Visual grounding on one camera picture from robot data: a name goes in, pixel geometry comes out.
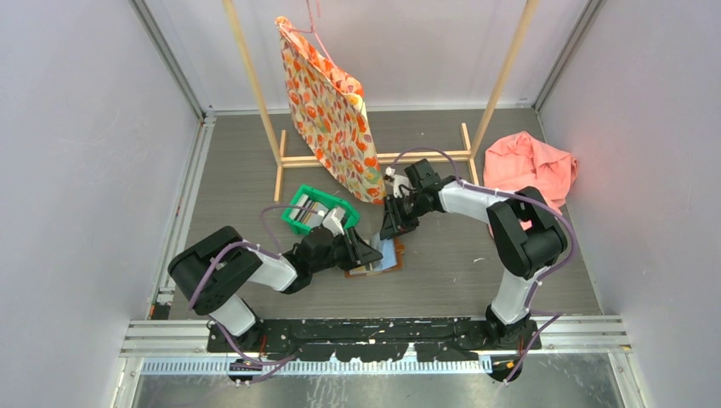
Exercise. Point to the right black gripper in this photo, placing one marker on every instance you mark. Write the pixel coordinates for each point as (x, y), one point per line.
(393, 223)

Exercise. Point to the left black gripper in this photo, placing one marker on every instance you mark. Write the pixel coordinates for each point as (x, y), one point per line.
(359, 253)

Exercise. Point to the brown leather card holder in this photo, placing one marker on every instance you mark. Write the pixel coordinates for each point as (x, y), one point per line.
(392, 251)

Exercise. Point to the green plastic card bin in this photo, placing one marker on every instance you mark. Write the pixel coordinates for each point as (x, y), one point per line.
(351, 218)

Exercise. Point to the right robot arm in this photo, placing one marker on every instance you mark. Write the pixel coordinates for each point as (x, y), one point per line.
(527, 234)

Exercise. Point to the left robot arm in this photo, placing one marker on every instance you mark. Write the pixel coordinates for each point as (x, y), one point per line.
(211, 272)

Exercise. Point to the stack of credit cards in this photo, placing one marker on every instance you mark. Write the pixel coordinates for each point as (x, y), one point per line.
(308, 215)

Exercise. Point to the floral fabric bag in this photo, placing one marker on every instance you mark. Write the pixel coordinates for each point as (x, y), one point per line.
(333, 124)

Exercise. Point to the pink crumpled cloth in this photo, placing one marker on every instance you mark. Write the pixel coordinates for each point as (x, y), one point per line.
(519, 160)

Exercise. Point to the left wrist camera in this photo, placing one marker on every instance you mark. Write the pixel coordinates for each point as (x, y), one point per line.
(333, 221)

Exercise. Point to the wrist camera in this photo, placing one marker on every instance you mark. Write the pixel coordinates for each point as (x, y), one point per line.
(401, 186)
(333, 221)

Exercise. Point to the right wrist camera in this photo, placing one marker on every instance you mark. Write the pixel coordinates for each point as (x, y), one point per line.
(401, 186)

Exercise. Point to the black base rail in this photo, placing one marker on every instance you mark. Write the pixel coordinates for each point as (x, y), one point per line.
(372, 340)

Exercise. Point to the pink wire hanger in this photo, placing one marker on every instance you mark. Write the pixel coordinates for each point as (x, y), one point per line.
(312, 49)

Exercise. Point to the aluminium frame rail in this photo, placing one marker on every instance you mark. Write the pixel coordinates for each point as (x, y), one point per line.
(179, 347)

